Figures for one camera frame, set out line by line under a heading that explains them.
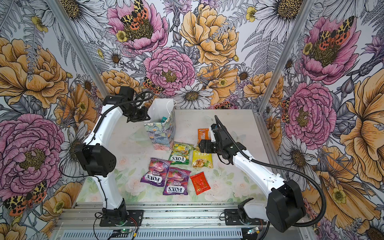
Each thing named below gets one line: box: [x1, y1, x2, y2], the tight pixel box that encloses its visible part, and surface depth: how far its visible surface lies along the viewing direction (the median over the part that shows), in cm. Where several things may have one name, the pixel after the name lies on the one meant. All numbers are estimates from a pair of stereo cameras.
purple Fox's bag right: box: [163, 167, 191, 195], surface depth 84 cm
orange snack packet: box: [197, 128, 211, 144], surface depth 107 cm
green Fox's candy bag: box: [168, 141, 194, 165], surface depth 96 cm
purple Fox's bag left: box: [140, 157, 172, 187], surface depth 89 cm
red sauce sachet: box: [190, 171, 211, 196], surface depth 87 cm
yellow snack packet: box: [191, 149, 214, 169], surface depth 94 cm
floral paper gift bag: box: [143, 98, 177, 151], surface depth 89 cm
